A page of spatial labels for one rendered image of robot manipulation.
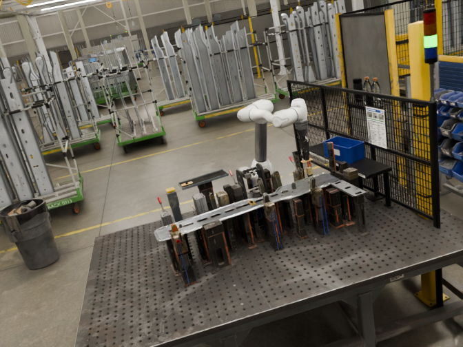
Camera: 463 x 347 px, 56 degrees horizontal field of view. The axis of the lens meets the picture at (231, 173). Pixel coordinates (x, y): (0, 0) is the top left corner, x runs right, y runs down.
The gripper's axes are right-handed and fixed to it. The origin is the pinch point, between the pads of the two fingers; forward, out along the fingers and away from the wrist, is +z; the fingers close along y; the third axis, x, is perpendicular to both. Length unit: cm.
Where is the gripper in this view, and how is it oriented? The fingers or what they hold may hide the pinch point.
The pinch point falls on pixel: (305, 155)
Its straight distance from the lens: 315.5
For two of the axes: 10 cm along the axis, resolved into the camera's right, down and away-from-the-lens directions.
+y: 3.4, 2.7, -9.0
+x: 9.2, -3.0, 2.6
